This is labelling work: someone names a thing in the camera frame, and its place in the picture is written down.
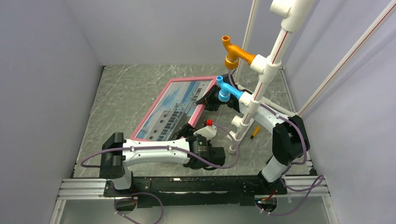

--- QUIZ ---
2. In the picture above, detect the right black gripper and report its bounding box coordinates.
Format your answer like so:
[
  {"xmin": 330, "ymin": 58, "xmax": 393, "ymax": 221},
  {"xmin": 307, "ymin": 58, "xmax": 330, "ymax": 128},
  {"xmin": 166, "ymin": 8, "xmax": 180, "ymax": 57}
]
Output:
[{"xmin": 197, "ymin": 84, "xmax": 228, "ymax": 112}]

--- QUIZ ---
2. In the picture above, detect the pink picture frame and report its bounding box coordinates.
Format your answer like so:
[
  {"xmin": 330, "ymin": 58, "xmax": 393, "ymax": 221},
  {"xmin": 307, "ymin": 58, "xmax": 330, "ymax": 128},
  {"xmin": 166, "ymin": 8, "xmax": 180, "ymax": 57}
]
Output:
[{"xmin": 130, "ymin": 76, "xmax": 216, "ymax": 141}]

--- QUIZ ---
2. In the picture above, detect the orange handled screwdriver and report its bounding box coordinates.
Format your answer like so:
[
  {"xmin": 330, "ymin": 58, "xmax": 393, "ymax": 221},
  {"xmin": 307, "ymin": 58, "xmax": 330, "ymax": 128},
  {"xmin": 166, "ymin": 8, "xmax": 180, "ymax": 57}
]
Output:
[{"xmin": 248, "ymin": 126, "xmax": 261, "ymax": 143}]

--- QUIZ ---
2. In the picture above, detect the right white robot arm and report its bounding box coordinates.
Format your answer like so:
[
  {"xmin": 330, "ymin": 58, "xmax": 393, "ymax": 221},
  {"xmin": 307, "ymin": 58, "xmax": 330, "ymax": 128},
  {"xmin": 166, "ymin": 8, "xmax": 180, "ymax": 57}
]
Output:
[{"xmin": 196, "ymin": 76, "xmax": 310, "ymax": 194}]

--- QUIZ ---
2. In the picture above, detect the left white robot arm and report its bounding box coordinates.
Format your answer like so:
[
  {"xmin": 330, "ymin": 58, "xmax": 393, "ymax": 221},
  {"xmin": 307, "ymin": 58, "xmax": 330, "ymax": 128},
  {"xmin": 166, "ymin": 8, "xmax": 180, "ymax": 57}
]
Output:
[{"xmin": 99, "ymin": 125, "xmax": 226, "ymax": 196}]

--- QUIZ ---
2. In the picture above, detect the blue pipe fitting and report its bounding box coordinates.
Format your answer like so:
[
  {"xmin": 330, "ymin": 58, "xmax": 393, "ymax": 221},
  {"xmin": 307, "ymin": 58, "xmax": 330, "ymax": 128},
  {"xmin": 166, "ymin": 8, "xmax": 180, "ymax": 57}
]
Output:
[{"xmin": 216, "ymin": 76, "xmax": 243, "ymax": 102}]

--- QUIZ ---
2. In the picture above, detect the orange pipe fitting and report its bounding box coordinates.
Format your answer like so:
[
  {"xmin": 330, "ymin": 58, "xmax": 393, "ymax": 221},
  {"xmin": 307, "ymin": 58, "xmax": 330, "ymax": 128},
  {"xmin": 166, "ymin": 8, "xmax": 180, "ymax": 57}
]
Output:
[{"xmin": 222, "ymin": 35, "xmax": 256, "ymax": 70}]

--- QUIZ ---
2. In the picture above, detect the white pvc pipe stand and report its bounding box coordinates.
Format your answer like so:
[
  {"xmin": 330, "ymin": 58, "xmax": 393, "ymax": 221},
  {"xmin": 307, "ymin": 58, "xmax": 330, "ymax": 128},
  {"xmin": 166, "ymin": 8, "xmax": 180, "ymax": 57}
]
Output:
[{"xmin": 233, "ymin": 0, "xmax": 314, "ymax": 142}]

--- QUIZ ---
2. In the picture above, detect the white diagonal pipe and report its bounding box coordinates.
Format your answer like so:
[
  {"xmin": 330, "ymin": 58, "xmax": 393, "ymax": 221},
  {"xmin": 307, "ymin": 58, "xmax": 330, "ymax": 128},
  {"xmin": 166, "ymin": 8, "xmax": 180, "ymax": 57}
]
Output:
[{"xmin": 297, "ymin": 0, "xmax": 396, "ymax": 116}]

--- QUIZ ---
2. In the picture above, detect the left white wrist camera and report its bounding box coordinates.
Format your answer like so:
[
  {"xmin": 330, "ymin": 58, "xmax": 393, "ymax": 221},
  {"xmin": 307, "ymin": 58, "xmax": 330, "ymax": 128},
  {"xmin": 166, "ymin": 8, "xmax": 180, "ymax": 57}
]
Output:
[{"xmin": 193, "ymin": 119, "xmax": 217, "ymax": 140}]

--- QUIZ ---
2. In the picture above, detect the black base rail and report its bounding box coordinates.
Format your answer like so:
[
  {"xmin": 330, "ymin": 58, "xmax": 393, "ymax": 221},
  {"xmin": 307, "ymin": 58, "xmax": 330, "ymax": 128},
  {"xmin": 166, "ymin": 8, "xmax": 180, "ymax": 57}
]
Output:
[{"xmin": 103, "ymin": 175, "xmax": 287, "ymax": 208}]

